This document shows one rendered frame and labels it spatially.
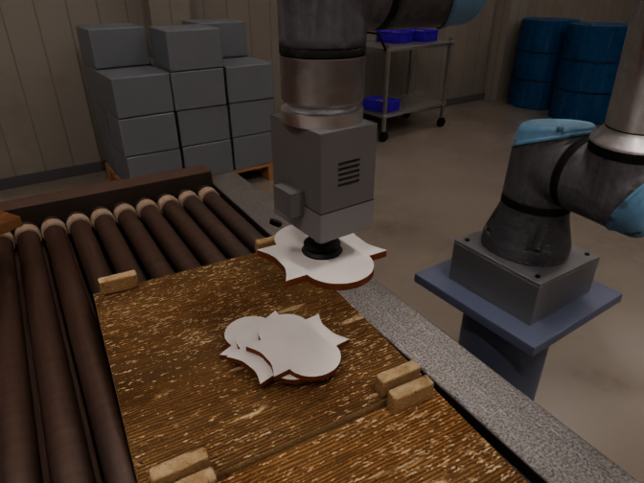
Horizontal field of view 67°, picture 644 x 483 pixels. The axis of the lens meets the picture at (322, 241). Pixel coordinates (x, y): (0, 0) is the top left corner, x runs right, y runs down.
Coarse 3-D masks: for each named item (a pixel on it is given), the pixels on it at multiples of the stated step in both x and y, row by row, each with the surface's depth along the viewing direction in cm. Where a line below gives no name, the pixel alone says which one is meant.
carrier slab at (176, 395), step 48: (144, 288) 80; (192, 288) 80; (240, 288) 80; (288, 288) 80; (144, 336) 69; (192, 336) 69; (144, 384) 61; (192, 384) 61; (240, 384) 61; (288, 384) 61; (336, 384) 61; (144, 432) 55; (192, 432) 55; (240, 432) 55; (288, 432) 55; (144, 480) 50
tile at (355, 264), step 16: (288, 240) 54; (304, 240) 54; (352, 240) 54; (272, 256) 51; (288, 256) 50; (304, 256) 50; (352, 256) 50; (368, 256) 50; (384, 256) 52; (288, 272) 48; (304, 272) 48; (320, 272) 48; (336, 272) 48; (352, 272) 48; (368, 272) 48; (336, 288) 46; (352, 288) 47
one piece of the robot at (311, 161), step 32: (288, 128) 44; (320, 128) 42; (352, 128) 42; (288, 160) 46; (320, 160) 42; (352, 160) 44; (288, 192) 45; (320, 192) 43; (352, 192) 45; (320, 224) 44; (352, 224) 47
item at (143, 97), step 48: (96, 48) 309; (144, 48) 325; (192, 48) 306; (240, 48) 362; (96, 96) 333; (144, 96) 302; (192, 96) 318; (240, 96) 337; (144, 144) 313; (192, 144) 331; (240, 144) 351
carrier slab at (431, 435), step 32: (384, 416) 57; (416, 416) 57; (448, 416) 57; (288, 448) 53; (320, 448) 53; (352, 448) 53; (384, 448) 53; (416, 448) 53; (448, 448) 53; (480, 448) 53; (224, 480) 50; (256, 480) 50; (288, 480) 50; (320, 480) 50; (352, 480) 50; (384, 480) 50; (416, 480) 50; (448, 480) 50; (480, 480) 50; (512, 480) 50
